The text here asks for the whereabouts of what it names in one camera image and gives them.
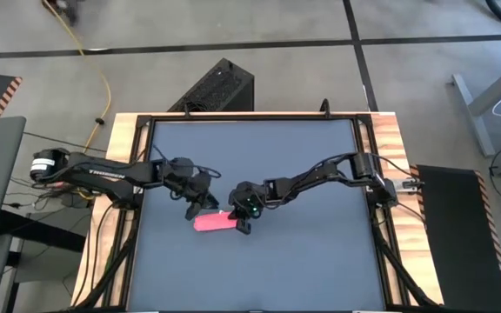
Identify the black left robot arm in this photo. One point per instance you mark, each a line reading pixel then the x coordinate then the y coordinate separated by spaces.
pixel 102 174

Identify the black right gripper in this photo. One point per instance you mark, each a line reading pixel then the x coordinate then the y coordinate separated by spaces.
pixel 246 197

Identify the grey metal base plate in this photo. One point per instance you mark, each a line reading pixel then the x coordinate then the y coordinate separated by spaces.
pixel 409 184

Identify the black metal table frame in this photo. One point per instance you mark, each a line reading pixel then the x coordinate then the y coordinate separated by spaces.
pixel 255 117

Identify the red terry towel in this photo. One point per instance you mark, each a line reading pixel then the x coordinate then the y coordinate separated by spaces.
pixel 213 222

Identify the black computer tower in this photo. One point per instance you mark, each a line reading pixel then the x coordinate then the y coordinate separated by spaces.
pixel 220 87

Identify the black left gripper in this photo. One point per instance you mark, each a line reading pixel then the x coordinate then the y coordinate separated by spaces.
pixel 198 187

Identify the black floor beam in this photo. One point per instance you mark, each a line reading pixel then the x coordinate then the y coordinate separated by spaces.
pixel 37 230

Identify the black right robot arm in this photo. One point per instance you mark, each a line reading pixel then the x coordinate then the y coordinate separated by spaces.
pixel 302 184

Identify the grey desk leg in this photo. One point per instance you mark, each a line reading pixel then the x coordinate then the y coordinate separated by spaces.
pixel 472 113

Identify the wooden table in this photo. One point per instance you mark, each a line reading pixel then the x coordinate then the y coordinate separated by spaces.
pixel 385 139

